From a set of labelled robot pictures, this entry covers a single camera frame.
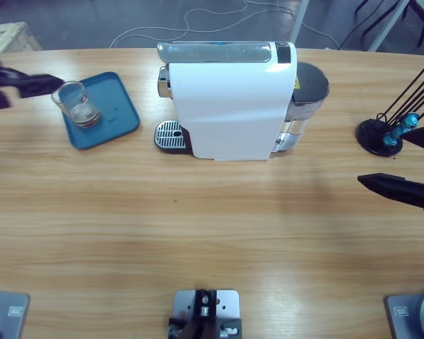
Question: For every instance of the white capsule coffee machine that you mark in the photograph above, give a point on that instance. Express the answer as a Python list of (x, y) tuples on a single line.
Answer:
[(229, 106)]

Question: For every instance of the clear drinking glass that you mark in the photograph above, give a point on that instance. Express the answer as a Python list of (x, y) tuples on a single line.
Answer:
[(79, 106)]

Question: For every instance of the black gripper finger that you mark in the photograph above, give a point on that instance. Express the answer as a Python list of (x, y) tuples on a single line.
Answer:
[(399, 190), (422, 137)]

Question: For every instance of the grey centre mount plate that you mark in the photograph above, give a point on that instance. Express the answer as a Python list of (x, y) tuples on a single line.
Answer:
[(229, 303)]

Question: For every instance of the black metal chair frame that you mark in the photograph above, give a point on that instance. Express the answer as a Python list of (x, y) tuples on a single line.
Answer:
[(423, 30)]

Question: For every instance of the white metal table leg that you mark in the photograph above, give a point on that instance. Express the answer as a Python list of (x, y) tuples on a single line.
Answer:
[(298, 24), (388, 31)]

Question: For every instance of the arm grey base plate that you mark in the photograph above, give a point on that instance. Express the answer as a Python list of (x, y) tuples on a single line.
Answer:
[(7, 314), (413, 314)]

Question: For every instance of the light wooden crate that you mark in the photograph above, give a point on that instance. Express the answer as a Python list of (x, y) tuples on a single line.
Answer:
[(7, 35)]

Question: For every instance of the chrome coffee machine lever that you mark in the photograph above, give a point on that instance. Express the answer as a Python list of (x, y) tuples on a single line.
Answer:
[(215, 52)]

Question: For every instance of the teal plastic tray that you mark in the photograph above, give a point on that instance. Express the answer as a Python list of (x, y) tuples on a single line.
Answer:
[(116, 116)]

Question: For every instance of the clear water tank black lid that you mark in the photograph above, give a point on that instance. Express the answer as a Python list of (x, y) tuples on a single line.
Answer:
[(309, 81)]

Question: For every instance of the blue coffee capsule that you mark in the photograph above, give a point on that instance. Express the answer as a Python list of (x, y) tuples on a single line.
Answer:
[(389, 141), (410, 121), (397, 133)]

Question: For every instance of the black capsule holder with rods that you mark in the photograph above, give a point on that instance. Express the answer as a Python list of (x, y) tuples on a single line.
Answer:
[(369, 137)]

